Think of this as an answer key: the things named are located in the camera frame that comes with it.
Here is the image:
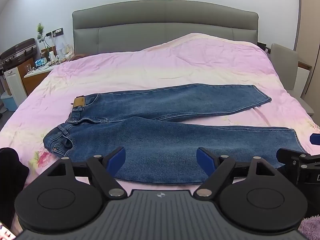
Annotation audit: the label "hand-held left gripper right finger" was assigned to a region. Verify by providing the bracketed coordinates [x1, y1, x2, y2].
[193, 147, 278, 198]

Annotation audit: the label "dark cloth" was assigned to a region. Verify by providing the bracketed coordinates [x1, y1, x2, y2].
[0, 147, 30, 232]

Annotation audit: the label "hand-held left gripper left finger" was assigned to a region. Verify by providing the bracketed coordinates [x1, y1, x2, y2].
[46, 146, 126, 198]

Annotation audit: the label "grey padded headboard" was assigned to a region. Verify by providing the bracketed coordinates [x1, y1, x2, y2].
[72, 0, 259, 57]

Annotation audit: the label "blue denim pants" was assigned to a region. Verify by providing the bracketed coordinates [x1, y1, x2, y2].
[43, 83, 307, 185]

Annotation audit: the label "black cable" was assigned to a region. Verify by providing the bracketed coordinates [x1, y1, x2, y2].
[32, 34, 58, 71]

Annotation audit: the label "small green plant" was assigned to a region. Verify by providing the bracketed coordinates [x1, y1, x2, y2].
[36, 23, 45, 41]

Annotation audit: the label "wooden wardrobe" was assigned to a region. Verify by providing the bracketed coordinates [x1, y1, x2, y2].
[294, 0, 320, 99]

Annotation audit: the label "black wall power socket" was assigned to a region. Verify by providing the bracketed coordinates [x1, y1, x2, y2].
[45, 28, 63, 37]

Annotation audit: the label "purple fuzzy cloth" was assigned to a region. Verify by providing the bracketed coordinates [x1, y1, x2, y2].
[298, 216, 320, 240]

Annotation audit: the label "light blue bin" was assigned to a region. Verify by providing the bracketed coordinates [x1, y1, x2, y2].
[0, 91, 18, 112]

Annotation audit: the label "dark brown suitcase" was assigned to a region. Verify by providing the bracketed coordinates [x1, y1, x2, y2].
[0, 38, 38, 68]

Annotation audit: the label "grey padded chair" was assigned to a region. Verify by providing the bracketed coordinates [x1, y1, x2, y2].
[270, 43, 314, 117]

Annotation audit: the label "wooden nightstand with white top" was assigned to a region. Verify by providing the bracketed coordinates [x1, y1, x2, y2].
[23, 64, 55, 96]

